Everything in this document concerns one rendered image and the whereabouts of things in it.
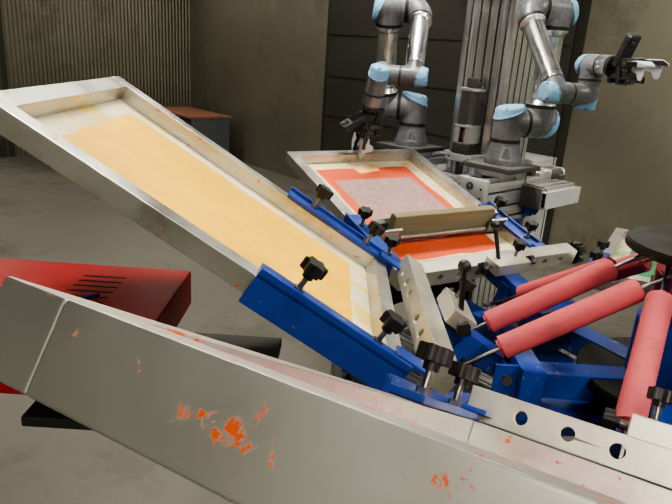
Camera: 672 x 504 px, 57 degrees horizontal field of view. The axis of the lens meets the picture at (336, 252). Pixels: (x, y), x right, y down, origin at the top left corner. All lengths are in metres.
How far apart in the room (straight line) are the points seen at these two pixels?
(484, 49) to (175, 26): 7.71
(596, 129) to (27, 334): 5.35
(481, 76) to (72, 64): 7.38
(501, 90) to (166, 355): 2.58
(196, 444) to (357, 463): 0.05
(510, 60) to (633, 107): 2.73
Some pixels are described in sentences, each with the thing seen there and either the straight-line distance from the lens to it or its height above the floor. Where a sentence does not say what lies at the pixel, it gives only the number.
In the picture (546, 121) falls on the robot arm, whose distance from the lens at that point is 2.60.
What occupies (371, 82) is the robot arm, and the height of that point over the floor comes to 1.54.
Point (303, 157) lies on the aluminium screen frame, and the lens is 2.32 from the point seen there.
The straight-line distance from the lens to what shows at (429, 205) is 2.25.
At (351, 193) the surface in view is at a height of 1.17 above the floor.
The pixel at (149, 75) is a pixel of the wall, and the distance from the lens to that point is 9.94.
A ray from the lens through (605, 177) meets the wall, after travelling 5.49.
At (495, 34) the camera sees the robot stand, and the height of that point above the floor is 1.75.
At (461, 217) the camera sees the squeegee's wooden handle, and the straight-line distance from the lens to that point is 2.05.
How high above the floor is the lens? 1.65
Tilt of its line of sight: 18 degrees down
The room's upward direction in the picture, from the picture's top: 4 degrees clockwise
